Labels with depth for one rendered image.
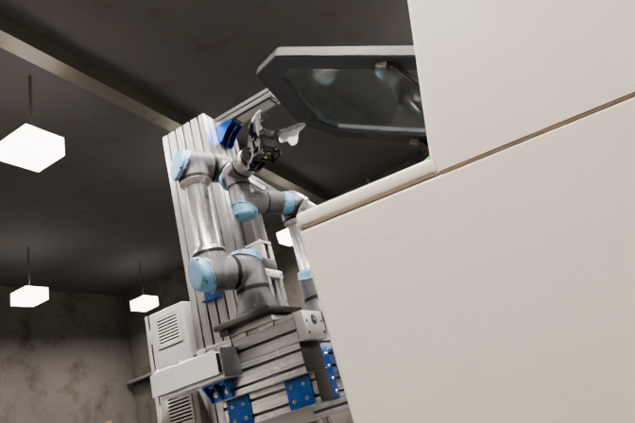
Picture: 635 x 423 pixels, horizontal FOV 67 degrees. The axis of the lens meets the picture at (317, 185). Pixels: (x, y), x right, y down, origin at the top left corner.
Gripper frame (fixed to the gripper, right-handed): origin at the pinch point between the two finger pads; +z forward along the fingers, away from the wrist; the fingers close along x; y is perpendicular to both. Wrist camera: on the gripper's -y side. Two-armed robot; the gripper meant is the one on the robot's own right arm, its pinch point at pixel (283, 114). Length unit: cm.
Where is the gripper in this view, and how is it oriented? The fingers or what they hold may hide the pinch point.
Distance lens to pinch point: 137.0
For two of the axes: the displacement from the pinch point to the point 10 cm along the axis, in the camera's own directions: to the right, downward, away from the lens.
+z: 5.7, -4.9, -6.6
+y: 1.6, 8.6, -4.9
